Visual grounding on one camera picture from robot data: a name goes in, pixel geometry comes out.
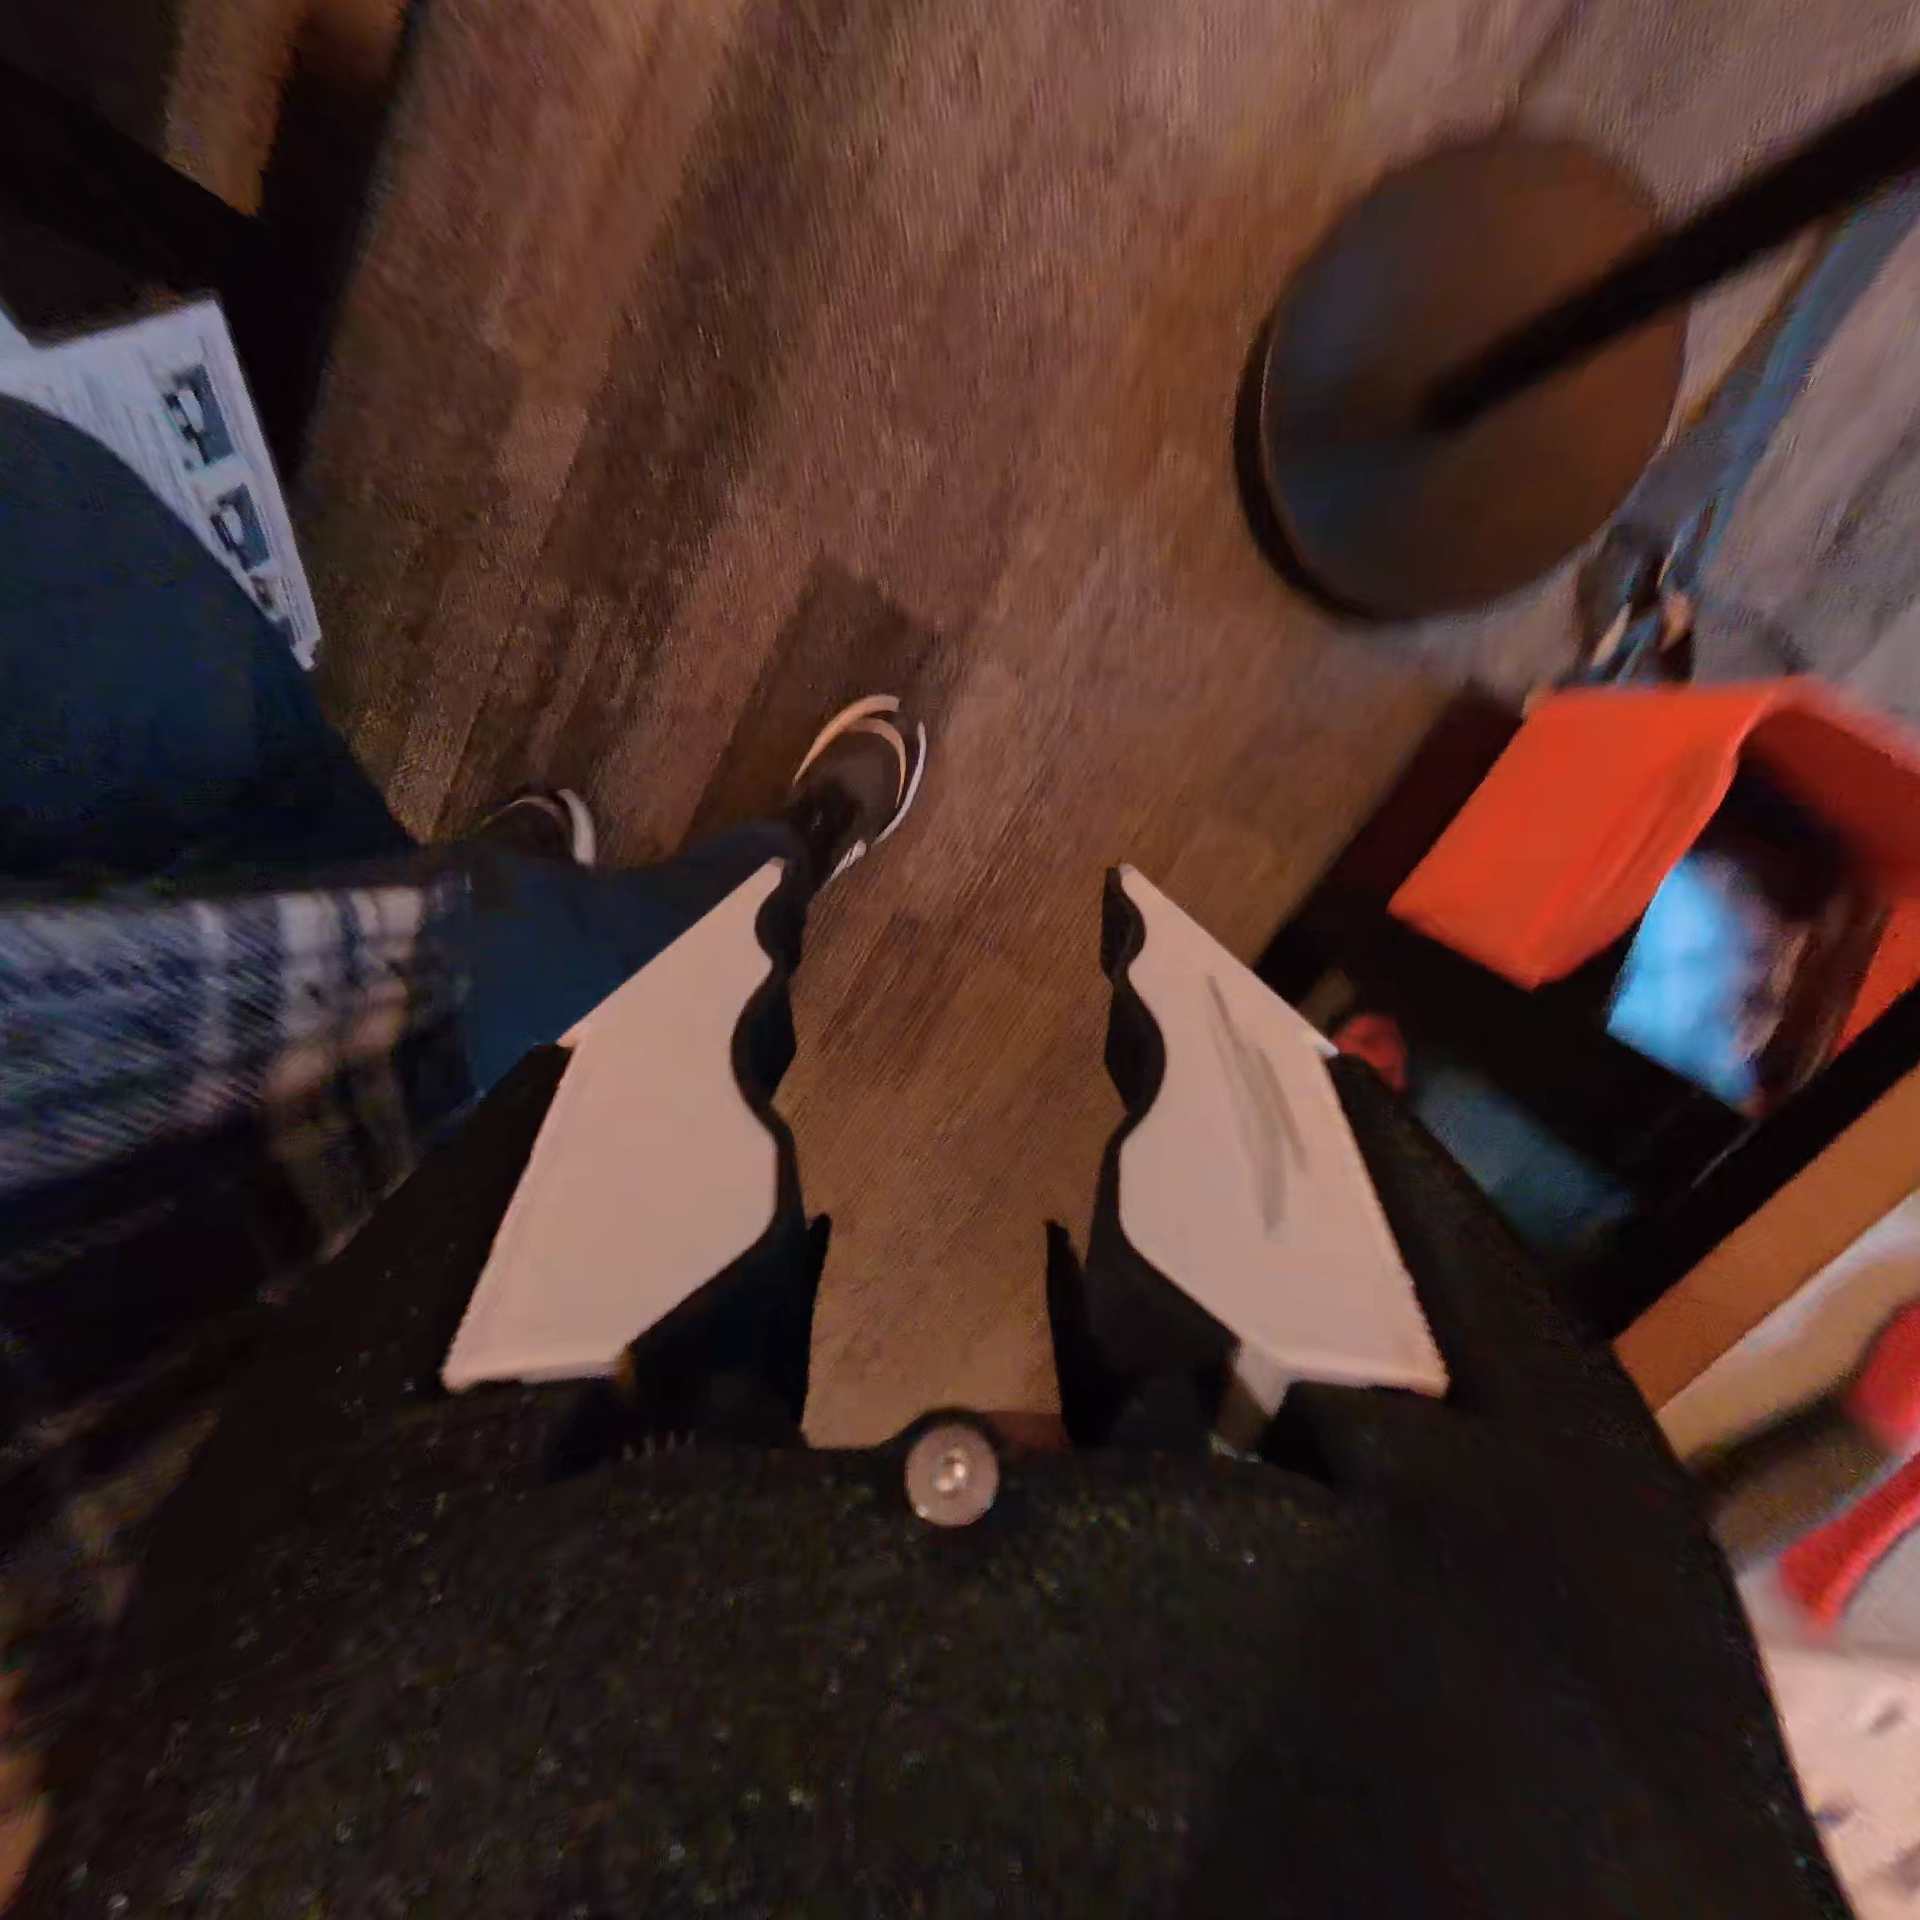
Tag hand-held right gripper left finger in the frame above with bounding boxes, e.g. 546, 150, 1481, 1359
442, 864, 821, 1401

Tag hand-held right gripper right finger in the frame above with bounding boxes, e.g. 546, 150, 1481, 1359
1046, 869, 1454, 1422

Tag black table foot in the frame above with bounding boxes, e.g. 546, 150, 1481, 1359
1261, 901, 1920, 1340

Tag black sneaker white stripe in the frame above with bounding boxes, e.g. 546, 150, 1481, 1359
467, 785, 606, 876
786, 696, 935, 888

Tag wooden plank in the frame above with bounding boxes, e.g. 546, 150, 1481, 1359
1606, 1064, 1920, 1416

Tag orange plastic bin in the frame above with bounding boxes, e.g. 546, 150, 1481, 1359
1388, 677, 1920, 1129

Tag person's leg in jeans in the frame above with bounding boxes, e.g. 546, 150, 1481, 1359
0, 391, 819, 1097

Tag black floor stand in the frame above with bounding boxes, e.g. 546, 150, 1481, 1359
1237, 62, 1920, 628

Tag printed paper sheets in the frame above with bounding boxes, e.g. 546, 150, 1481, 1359
0, 294, 329, 671

